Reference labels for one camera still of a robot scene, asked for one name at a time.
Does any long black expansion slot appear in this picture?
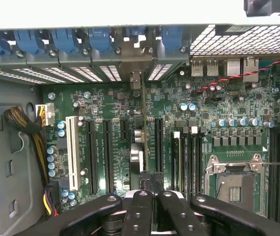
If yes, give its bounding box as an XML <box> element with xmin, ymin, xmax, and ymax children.
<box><xmin>154</xmin><ymin>117</ymin><xmax>165</xmax><ymax>173</ymax></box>
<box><xmin>102</xmin><ymin>118</ymin><xmax>114</xmax><ymax>194</ymax></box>
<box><xmin>85</xmin><ymin>118</ymin><xmax>99</xmax><ymax>195</ymax></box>

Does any metal CPU socket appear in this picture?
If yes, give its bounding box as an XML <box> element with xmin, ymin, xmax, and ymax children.
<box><xmin>204</xmin><ymin>152</ymin><xmax>270</xmax><ymax>215</ymax></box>

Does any short black expansion slot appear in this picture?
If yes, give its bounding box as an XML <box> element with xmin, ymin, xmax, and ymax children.
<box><xmin>119</xmin><ymin>117</ymin><xmax>130</xmax><ymax>141</ymax></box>

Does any white expansion slot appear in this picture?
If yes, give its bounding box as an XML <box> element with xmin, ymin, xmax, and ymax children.
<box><xmin>65</xmin><ymin>115</ymin><xmax>80</xmax><ymax>192</ymax></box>

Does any thin metal locking lever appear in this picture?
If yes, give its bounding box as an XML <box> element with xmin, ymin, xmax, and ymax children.
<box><xmin>252</xmin><ymin>161</ymin><xmax>280</xmax><ymax>167</ymax></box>

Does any green motherboard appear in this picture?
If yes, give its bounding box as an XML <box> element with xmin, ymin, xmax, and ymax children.
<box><xmin>41</xmin><ymin>56</ymin><xmax>280</xmax><ymax>229</ymax></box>

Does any white power connector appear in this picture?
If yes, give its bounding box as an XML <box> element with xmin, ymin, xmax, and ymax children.
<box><xmin>35</xmin><ymin>104</ymin><xmax>55</xmax><ymax>126</ymax></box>

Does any silver USB port block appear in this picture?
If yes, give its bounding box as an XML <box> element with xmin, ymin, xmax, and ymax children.
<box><xmin>191</xmin><ymin>59</ymin><xmax>204</xmax><ymax>77</ymax></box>
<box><xmin>206</xmin><ymin>59</ymin><xmax>219</xmax><ymax>76</ymax></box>

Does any silver video port block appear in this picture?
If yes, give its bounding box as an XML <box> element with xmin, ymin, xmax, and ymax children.
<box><xmin>225</xmin><ymin>59</ymin><xmax>244</xmax><ymax>77</ymax></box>

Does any silver network port block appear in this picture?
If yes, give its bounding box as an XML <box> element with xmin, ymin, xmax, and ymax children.
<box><xmin>243</xmin><ymin>56</ymin><xmax>260</xmax><ymax>83</ymax></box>

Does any open black PC case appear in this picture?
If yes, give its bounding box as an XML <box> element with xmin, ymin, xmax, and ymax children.
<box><xmin>0</xmin><ymin>23</ymin><xmax>280</xmax><ymax>236</ymax></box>

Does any coloured power wire bundle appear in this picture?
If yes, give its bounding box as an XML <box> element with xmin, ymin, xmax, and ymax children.
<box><xmin>43</xmin><ymin>181</ymin><xmax>60</xmax><ymax>217</ymax></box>

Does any red and black twisted wire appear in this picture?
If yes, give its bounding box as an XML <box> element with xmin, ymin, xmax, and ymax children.
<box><xmin>196</xmin><ymin>40</ymin><xmax>280</xmax><ymax>94</ymax></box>

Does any braided power wire bundle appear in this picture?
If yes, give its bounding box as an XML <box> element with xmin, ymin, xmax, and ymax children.
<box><xmin>3</xmin><ymin>105</ymin><xmax>51</xmax><ymax>190</ymax></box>

